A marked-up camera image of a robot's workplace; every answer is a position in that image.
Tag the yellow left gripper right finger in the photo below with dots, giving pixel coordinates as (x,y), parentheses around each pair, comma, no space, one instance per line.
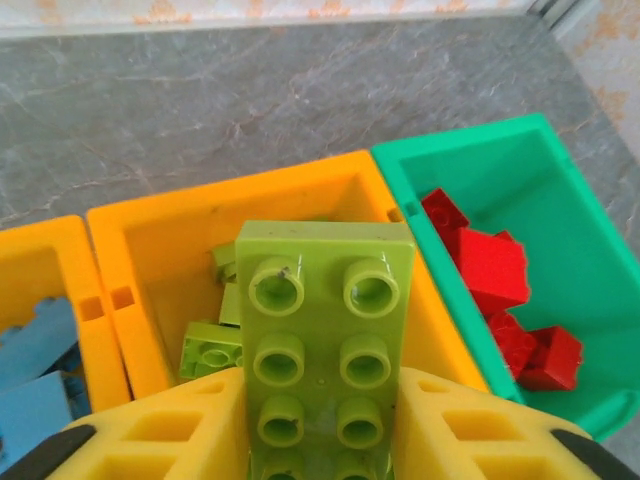
(470,435)

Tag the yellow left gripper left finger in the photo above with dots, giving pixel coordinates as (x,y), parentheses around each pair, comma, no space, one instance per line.
(165,435)

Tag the long lime green lego plate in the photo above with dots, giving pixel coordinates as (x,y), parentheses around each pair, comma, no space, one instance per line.
(325,320)

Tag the lime green lego brick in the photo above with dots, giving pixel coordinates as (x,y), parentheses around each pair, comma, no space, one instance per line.
(232,305)
(225,260)
(210,350)

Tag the blue lego brick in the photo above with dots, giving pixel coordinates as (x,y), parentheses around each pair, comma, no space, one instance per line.
(30,415)
(35,340)
(77,392)

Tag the red lego brick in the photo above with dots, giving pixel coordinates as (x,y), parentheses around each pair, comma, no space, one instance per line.
(495,270)
(555,360)
(442,215)
(510,345)

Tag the yellow plastic storage bin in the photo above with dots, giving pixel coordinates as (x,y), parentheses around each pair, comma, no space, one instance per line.
(200,200)
(45,235)

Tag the green plastic storage bin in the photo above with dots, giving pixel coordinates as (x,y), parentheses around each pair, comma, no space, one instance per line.
(500,160)

